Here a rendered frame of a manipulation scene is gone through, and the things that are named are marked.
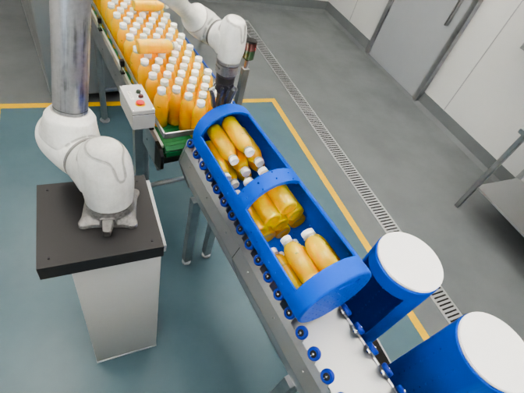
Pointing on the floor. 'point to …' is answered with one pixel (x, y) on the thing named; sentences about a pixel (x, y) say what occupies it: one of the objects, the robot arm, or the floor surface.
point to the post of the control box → (137, 151)
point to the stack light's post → (242, 85)
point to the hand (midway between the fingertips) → (218, 115)
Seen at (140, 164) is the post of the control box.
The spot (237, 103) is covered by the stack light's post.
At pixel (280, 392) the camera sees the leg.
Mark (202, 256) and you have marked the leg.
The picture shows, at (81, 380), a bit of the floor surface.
